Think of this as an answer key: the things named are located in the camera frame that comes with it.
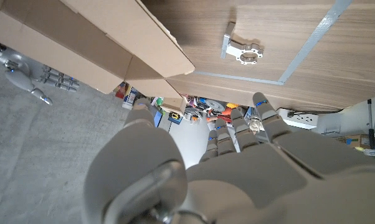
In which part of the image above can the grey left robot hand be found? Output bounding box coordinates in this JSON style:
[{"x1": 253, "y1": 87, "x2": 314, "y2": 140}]
[{"x1": 82, "y1": 91, "x2": 375, "y2": 224}]

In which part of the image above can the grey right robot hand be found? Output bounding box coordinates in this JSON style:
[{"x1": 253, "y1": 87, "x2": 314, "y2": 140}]
[{"x1": 0, "y1": 42, "x2": 81, "y2": 106}]

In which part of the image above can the open cardboard box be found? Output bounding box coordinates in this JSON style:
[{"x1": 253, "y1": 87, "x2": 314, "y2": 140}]
[{"x1": 0, "y1": 0, "x2": 196, "y2": 100}]

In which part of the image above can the yellow black measuring tape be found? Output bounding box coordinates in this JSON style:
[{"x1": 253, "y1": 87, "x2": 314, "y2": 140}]
[{"x1": 168, "y1": 111, "x2": 184, "y2": 125}]

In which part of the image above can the white power strip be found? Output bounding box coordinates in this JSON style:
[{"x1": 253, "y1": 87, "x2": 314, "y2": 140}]
[{"x1": 276, "y1": 108, "x2": 319, "y2": 130}]

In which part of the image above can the small wooden box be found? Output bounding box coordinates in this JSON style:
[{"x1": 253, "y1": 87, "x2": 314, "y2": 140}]
[{"x1": 161, "y1": 96, "x2": 188, "y2": 116}]

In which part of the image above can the white canister with blue label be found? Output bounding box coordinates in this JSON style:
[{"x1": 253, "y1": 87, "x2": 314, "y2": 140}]
[{"x1": 121, "y1": 85, "x2": 138, "y2": 110}]

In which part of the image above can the white shelf unit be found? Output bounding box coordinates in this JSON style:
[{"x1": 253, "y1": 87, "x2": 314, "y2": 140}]
[{"x1": 311, "y1": 96, "x2": 375, "y2": 166}]

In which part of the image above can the cardboard box of clutter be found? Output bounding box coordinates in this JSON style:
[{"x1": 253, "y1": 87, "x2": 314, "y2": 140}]
[{"x1": 335, "y1": 134, "x2": 374, "y2": 149}]

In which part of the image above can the grey duct tape roll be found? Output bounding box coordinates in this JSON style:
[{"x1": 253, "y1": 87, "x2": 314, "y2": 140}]
[{"x1": 205, "y1": 98, "x2": 226, "y2": 113}]

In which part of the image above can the grey metal bracket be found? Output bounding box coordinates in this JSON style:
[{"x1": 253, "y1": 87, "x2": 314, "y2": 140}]
[{"x1": 220, "y1": 21, "x2": 265, "y2": 65}]

